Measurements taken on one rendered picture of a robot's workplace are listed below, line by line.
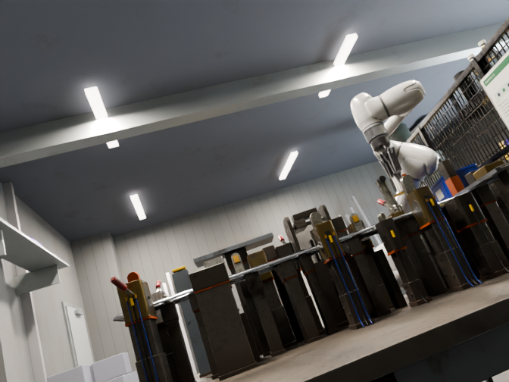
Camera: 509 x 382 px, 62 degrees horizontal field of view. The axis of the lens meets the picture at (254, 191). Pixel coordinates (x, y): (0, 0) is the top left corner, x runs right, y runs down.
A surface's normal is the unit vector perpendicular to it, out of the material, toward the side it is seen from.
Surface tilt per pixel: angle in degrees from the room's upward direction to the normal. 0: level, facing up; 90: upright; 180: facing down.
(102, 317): 90
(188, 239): 90
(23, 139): 90
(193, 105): 90
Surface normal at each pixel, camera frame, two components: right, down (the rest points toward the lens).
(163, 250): 0.13, -0.36
